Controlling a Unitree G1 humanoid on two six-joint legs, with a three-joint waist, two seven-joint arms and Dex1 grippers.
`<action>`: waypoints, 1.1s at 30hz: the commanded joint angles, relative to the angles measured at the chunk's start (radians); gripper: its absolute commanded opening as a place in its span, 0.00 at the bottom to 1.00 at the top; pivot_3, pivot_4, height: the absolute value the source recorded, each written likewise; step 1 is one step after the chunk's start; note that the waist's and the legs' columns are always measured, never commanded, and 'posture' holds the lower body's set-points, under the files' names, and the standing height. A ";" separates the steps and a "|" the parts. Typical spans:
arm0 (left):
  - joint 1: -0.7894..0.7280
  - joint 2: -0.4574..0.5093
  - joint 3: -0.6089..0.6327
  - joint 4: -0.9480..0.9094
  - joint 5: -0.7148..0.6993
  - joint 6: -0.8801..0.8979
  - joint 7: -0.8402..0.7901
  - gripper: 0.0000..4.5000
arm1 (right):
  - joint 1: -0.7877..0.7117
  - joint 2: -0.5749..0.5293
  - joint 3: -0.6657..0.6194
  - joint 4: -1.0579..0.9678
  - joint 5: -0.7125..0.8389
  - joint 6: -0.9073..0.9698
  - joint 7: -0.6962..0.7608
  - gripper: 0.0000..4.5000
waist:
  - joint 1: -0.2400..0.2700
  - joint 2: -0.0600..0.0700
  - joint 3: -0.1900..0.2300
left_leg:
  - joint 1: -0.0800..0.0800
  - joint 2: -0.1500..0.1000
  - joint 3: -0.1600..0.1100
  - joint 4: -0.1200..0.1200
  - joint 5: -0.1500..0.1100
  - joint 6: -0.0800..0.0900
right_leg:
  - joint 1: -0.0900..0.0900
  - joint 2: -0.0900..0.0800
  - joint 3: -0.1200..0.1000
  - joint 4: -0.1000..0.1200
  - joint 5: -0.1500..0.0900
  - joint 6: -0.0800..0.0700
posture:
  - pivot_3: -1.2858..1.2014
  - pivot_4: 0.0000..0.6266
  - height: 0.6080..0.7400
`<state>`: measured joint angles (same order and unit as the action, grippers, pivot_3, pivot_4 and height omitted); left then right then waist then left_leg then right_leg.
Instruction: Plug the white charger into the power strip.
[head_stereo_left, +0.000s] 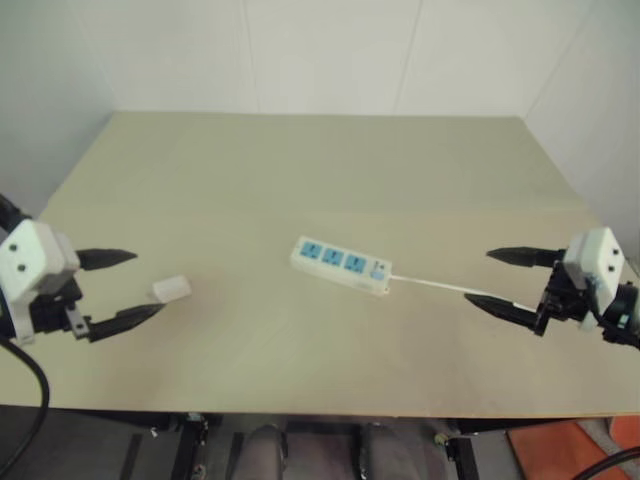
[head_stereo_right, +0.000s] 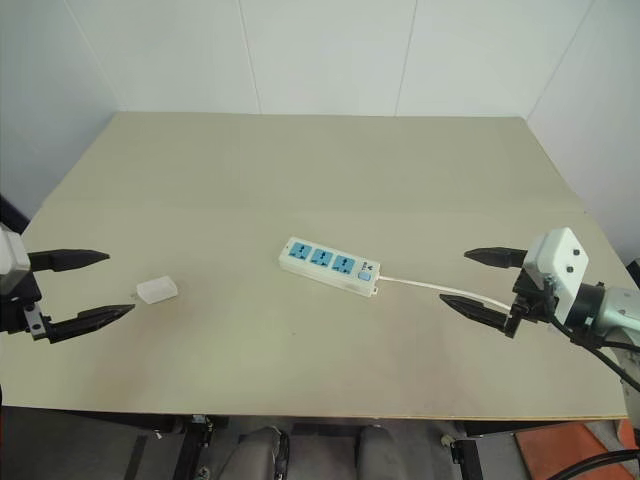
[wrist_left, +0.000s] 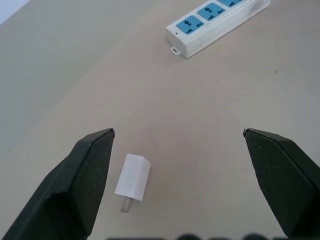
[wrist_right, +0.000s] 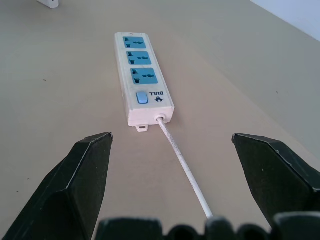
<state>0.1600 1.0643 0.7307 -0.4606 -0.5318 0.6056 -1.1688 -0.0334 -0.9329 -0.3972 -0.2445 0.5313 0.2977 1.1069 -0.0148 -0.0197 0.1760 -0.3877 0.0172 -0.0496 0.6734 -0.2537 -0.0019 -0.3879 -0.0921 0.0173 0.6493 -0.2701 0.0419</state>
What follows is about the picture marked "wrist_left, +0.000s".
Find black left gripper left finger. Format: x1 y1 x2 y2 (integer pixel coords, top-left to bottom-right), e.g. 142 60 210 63
0 128 116 240

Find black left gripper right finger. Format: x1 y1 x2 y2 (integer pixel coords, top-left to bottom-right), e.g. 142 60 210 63
242 127 320 240

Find white plug adapter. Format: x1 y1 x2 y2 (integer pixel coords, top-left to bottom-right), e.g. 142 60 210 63
114 153 152 214

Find white power strip blue sockets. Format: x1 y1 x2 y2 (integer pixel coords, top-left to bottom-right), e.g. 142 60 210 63
165 0 272 60

